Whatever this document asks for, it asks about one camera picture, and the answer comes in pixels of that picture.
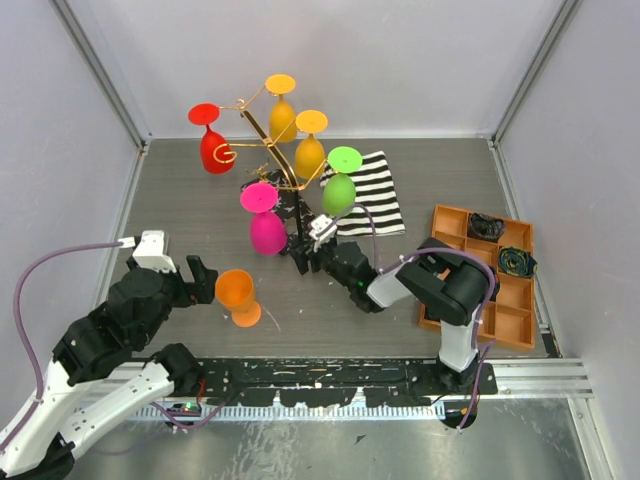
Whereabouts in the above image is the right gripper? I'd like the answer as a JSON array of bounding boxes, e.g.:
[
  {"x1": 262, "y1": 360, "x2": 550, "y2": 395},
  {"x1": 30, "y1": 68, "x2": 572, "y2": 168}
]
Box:
[{"x1": 289, "y1": 236, "x2": 356, "y2": 293}]

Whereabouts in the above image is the pink plastic wine glass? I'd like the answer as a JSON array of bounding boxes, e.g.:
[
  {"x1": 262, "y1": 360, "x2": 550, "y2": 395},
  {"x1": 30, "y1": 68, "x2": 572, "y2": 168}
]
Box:
[{"x1": 240, "y1": 182, "x2": 288, "y2": 255}]

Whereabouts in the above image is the aluminium frame rail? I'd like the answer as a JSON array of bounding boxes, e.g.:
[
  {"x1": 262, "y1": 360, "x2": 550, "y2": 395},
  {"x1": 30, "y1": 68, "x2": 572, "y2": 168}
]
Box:
[{"x1": 44, "y1": 357, "x2": 596, "y2": 436}]

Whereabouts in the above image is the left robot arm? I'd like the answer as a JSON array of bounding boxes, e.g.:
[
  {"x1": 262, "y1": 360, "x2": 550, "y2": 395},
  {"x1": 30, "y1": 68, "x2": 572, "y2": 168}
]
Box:
[{"x1": 1, "y1": 255, "x2": 218, "y2": 479}]

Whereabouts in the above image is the yellow wine glass cluster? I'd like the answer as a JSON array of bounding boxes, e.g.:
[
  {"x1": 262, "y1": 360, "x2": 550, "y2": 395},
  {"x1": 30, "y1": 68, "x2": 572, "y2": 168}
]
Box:
[{"x1": 265, "y1": 74, "x2": 297, "y2": 143}]

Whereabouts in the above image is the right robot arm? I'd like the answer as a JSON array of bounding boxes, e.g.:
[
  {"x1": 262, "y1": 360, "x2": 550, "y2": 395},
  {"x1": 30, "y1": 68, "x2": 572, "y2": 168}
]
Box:
[{"x1": 287, "y1": 237, "x2": 499, "y2": 394}]

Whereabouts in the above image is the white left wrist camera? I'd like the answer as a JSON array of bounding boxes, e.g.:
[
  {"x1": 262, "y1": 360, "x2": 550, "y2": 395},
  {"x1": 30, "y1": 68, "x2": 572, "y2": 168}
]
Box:
[{"x1": 119, "y1": 230, "x2": 177, "y2": 274}]

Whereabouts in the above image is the rolled dark sock top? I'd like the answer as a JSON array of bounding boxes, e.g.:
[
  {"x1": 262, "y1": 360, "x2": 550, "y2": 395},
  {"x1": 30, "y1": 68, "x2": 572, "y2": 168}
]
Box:
[{"x1": 467, "y1": 213, "x2": 506, "y2": 243}]

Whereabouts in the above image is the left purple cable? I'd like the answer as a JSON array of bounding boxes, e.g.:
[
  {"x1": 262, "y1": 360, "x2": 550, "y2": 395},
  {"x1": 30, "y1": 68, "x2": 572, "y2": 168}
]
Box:
[{"x1": 0, "y1": 237, "x2": 139, "y2": 451}]

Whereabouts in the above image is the orange wooden compartment tray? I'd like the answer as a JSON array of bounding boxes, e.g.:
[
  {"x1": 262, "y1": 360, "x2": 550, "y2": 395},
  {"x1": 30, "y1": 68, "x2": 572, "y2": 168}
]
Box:
[{"x1": 417, "y1": 205, "x2": 538, "y2": 350}]

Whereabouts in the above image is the orange plastic wine glass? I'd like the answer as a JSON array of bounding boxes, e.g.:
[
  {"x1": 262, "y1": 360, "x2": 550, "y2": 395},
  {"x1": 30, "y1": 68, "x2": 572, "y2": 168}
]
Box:
[{"x1": 215, "y1": 269, "x2": 262, "y2": 328}]

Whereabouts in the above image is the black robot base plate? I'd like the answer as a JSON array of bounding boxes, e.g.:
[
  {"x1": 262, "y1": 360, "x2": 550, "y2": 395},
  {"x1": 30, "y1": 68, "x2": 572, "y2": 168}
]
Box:
[{"x1": 142, "y1": 357, "x2": 499, "y2": 409}]

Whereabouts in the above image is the red plastic wine glass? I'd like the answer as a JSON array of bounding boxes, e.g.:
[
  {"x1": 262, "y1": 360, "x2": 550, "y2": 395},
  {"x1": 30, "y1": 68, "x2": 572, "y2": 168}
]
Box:
[{"x1": 188, "y1": 103, "x2": 234, "y2": 175}]

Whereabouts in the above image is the gold wine glass rack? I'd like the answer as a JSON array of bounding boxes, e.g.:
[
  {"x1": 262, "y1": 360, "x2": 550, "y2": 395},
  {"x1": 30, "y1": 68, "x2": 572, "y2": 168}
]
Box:
[{"x1": 212, "y1": 84, "x2": 331, "y2": 266}]

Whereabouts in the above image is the rolled dark sock right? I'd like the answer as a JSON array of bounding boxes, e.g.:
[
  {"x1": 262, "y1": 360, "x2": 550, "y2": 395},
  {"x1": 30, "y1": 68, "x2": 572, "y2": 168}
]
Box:
[{"x1": 498, "y1": 246, "x2": 538, "y2": 279}]

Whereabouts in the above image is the black white striped cloth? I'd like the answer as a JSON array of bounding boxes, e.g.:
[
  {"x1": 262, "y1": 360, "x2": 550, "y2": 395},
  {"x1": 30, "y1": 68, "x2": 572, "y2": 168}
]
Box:
[{"x1": 337, "y1": 150, "x2": 406, "y2": 237}]

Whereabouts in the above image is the rolled dark sock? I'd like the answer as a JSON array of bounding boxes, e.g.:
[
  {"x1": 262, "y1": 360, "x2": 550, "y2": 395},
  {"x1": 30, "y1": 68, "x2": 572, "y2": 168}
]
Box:
[
  {"x1": 498, "y1": 246, "x2": 538, "y2": 279},
  {"x1": 467, "y1": 213, "x2": 506, "y2": 243}
]

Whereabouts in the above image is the green plastic wine glass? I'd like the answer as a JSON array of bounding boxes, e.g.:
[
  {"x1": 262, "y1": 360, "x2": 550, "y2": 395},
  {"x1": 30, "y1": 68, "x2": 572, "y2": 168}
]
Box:
[{"x1": 322, "y1": 146, "x2": 363, "y2": 216}]

